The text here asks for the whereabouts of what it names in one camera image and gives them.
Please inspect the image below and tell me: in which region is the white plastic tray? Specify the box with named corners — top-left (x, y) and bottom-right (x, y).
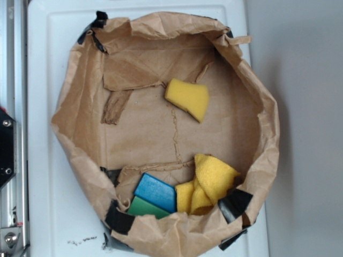
top-left (26, 0), bottom-right (270, 257)

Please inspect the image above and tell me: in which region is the yellow sponge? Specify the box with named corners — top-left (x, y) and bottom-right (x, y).
top-left (165, 78), bottom-right (210, 123)

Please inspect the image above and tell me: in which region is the green block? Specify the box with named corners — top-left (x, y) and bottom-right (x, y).
top-left (127, 196), bottom-right (170, 219)

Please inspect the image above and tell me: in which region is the black mounting plate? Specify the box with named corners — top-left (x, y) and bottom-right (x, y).
top-left (0, 107), bottom-right (16, 189)

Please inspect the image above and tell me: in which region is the yellow microfiber cloth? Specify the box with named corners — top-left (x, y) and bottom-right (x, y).
top-left (175, 154), bottom-right (241, 215)

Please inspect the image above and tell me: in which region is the brown paper bag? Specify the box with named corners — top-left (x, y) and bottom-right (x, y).
top-left (51, 12), bottom-right (280, 256)

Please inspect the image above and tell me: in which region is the blue block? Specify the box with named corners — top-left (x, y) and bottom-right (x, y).
top-left (134, 173), bottom-right (177, 213)

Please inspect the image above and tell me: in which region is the aluminium frame rail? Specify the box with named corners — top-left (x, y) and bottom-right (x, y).
top-left (1, 1), bottom-right (30, 256)

